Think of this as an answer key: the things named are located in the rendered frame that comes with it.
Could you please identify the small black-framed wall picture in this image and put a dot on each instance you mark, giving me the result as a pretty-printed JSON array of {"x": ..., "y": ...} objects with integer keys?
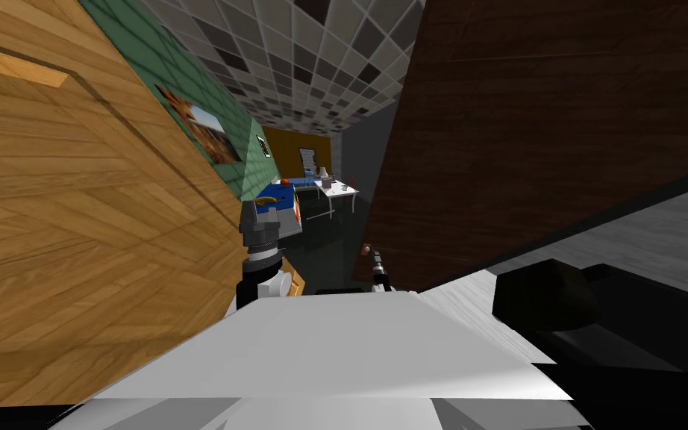
[{"x": 263, "y": 146}]

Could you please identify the large landscape wall picture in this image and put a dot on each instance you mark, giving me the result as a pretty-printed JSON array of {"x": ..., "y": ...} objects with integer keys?
[{"x": 204, "y": 126}]

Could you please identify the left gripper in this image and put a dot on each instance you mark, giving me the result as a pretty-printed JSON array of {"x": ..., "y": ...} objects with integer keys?
[{"x": 259, "y": 226}]

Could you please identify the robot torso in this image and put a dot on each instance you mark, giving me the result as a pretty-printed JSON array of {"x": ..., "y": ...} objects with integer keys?
[{"x": 332, "y": 352}]

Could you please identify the blue furniture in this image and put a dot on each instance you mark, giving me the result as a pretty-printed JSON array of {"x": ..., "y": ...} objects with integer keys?
[{"x": 277, "y": 194}]

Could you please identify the grey framed wall picture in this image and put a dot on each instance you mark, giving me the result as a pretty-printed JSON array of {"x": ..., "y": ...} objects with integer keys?
[{"x": 307, "y": 160}]

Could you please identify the white table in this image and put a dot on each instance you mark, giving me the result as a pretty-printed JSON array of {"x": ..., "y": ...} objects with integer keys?
[{"x": 339, "y": 191}]

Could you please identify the light wooden door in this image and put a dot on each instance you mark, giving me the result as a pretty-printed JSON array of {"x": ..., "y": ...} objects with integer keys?
[{"x": 81, "y": 209}]

